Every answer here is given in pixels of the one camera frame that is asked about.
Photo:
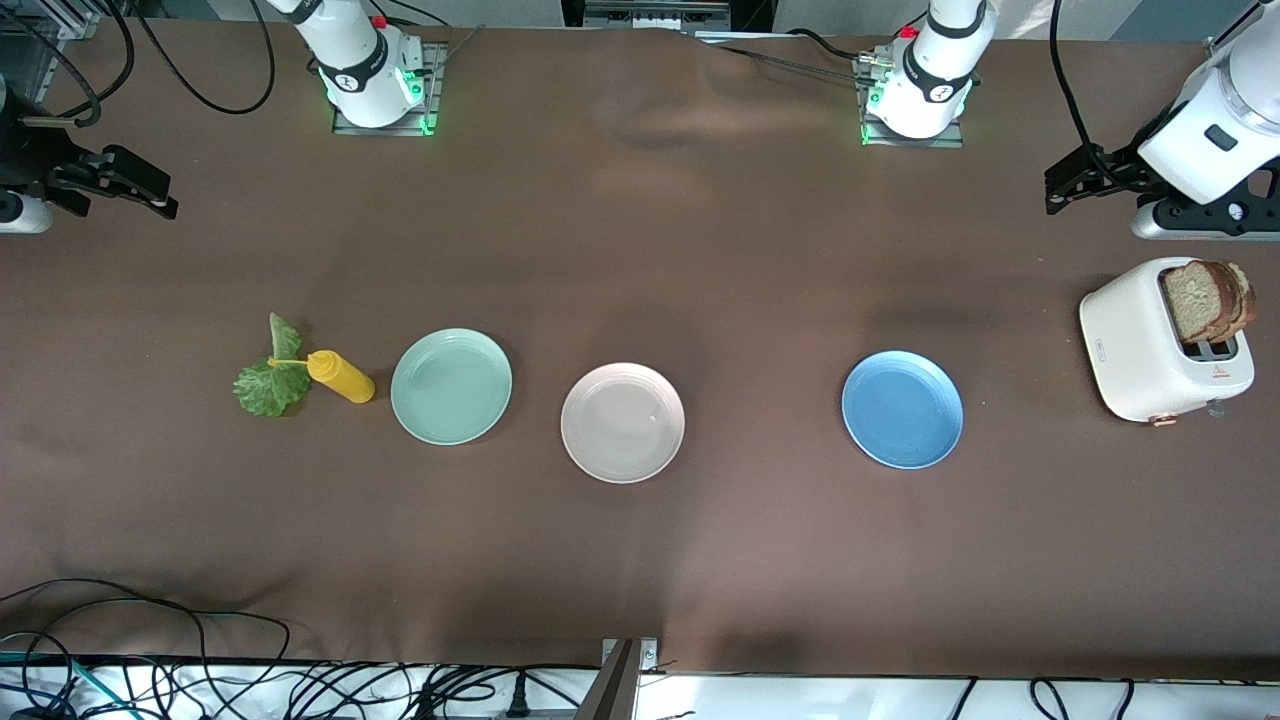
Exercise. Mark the white toaster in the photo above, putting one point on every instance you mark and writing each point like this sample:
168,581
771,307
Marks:
1130,350

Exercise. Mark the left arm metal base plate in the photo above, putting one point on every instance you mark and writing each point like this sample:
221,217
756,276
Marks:
945,138

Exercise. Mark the blue plate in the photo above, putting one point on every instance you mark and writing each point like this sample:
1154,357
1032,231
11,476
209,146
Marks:
902,410

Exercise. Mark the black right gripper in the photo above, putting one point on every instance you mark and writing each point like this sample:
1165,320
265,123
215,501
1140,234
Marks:
30,158

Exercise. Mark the metal table clamp bracket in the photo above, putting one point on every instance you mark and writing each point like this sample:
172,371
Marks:
648,655

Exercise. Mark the aluminium frame with clear box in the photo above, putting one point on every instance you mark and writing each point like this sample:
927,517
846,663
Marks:
75,15

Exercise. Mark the brown table cloth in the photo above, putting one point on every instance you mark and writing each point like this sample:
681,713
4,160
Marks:
700,250

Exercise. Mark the black power plug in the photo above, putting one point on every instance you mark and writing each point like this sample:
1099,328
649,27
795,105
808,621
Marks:
517,700

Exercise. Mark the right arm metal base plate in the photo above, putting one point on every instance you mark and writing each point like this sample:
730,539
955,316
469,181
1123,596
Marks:
345,127

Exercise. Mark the brown bread slice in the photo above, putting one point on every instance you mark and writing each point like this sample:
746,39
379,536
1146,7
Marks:
1190,300
1240,300

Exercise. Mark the aluminium profile post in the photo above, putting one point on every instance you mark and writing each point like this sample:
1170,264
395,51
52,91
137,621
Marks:
1215,45

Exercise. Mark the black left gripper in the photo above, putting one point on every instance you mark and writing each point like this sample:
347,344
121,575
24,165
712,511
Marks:
1128,166

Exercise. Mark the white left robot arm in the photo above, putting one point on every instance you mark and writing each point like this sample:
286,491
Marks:
940,70

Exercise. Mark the yellow mustard squeeze bottle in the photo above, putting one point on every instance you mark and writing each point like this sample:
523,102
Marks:
345,380

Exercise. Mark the green lettuce leaf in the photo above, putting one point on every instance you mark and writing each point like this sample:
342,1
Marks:
265,390

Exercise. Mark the mint green plate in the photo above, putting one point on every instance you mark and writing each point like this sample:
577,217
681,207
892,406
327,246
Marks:
450,388

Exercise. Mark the beige plate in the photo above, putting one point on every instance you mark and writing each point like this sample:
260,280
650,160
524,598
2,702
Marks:
622,423

